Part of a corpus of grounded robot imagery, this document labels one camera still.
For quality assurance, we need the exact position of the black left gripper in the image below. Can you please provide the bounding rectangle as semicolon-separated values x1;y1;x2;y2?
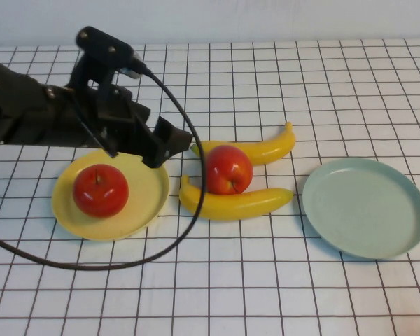
68;85;194;168

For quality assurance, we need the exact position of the red apple with yellow patch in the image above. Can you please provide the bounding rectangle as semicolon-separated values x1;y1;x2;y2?
204;144;254;196

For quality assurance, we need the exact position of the yellow banana with long stem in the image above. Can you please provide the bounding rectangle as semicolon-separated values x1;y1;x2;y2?
190;121;297;167

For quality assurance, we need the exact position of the yellow banana with green tip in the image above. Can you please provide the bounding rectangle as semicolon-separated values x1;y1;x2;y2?
178;174;294;221

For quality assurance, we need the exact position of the yellow round plate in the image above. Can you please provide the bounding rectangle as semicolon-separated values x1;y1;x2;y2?
51;150;170;242

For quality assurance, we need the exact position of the light blue round plate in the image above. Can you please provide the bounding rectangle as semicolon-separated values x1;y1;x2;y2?
302;157;420;260

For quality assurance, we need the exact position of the white checked tablecloth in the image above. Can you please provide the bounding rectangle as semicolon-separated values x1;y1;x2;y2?
0;38;420;336

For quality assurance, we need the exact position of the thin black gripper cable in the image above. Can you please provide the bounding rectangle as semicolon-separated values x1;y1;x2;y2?
71;97;118;159

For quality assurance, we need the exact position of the thick black camera cable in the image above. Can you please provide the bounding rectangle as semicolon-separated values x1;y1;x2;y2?
0;62;207;271

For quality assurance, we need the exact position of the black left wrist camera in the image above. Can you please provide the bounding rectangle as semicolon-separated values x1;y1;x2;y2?
76;26;151;80

